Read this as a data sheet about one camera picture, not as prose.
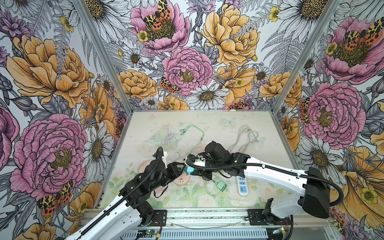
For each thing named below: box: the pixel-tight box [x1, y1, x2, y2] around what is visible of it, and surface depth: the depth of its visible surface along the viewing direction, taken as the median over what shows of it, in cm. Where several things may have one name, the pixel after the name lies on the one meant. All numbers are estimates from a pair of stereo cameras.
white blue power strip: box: [237, 176, 248, 196], surface depth 83 cm
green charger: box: [212, 179, 228, 192], surface depth 84 cm
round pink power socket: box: [173, 172, 191, 186], surface depth 86 cm
